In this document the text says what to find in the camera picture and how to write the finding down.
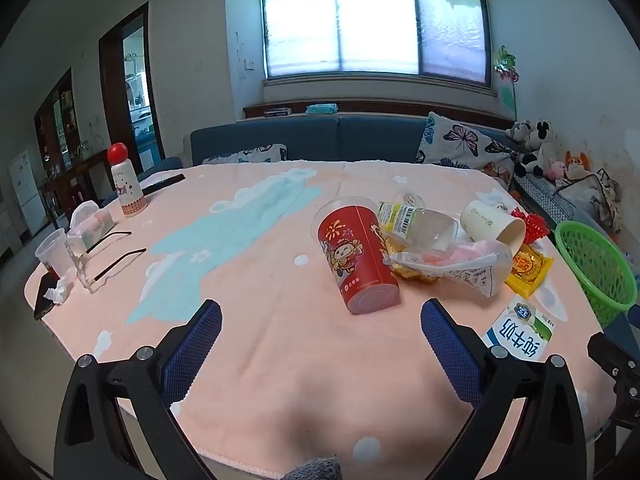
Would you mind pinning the white and green milk carton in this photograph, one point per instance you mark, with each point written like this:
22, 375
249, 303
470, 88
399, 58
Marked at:
520, 332

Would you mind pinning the colourful wall decoration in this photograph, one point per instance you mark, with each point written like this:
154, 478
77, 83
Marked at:
506, 72

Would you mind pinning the wooden cabinet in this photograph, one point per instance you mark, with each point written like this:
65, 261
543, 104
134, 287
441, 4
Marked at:
60, 120

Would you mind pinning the yellow snack packet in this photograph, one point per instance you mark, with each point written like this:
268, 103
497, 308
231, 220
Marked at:
527, 270

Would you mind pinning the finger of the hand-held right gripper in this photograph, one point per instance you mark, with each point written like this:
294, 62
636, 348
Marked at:
607, 355
635, 319

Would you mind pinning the book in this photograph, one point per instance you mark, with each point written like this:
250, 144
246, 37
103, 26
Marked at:
277, 112

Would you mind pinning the white paper cup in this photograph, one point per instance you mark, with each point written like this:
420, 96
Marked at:
482, 222

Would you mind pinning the small butterfly pillow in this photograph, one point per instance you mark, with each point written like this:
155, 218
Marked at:
250, 154

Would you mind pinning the white bottle with red cap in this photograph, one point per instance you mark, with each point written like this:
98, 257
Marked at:
127, 185

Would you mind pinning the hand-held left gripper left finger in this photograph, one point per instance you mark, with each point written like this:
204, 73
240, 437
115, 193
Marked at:
192, 355

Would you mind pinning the window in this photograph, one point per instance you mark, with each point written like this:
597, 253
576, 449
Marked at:
370, 15

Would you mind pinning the pink printed blanket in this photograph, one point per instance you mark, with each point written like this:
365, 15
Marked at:
280, 350

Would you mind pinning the clear bag of yellow snacks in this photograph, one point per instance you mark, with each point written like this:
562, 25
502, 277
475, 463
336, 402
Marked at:
412, 272

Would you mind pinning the red printed paper cup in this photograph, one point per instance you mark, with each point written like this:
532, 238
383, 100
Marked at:
360, 260

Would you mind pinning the orange fox plush toy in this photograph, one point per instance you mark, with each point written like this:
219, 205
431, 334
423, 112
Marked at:
577, 162

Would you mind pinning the beige cloth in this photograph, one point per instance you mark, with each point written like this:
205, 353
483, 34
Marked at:
595, 192

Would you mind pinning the white crumpled wrapper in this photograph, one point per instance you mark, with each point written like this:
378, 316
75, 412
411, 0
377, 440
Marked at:
475, 272

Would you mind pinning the teal tissue pack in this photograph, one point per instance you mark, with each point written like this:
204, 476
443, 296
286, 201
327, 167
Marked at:
321, 108

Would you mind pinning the eyeglasses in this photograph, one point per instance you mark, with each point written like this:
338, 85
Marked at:
122, 260

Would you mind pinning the large cow plush toy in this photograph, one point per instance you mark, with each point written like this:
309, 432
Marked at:
542, 142

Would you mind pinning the black remote control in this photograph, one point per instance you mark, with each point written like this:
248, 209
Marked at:
162, 183

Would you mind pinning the clear plastic cup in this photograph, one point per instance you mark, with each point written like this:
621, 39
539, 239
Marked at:
52, 255

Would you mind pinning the checkered cushion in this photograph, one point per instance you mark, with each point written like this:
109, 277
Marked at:
540, 197

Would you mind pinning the pink plush toy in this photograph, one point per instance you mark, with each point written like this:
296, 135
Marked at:
554, 170

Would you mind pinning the tissue box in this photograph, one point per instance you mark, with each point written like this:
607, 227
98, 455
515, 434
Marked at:
95, 227

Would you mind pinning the white refrigerator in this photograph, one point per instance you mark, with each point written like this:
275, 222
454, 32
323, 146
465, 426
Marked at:
27, 195

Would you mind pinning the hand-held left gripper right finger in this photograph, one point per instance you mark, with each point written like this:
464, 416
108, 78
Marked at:
450, 355

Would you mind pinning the clear cup with yellow label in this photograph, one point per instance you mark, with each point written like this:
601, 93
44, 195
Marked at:
397, 217

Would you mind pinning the small cow plush toy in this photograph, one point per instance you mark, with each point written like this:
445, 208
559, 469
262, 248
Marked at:
519, 132

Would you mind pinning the red fuzzy scrubber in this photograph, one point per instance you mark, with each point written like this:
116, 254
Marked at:
532, 227

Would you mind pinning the black phone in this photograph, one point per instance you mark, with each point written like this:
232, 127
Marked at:
42, 306

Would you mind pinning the large butterfly pillow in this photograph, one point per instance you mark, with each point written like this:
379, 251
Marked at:
460, 145

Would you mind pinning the green plastic basket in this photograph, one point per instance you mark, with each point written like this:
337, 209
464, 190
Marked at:
600, 280

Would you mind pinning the crumpled white tissue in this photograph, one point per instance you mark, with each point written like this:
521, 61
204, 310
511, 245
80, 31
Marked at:
57, 291

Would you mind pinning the blue sofa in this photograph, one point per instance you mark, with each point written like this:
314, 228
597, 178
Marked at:
320, 140

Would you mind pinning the doorway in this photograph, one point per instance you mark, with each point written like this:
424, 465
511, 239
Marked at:
135, 90

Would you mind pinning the grey fuzzy cloth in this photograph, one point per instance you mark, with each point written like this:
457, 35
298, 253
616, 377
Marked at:
317, 469

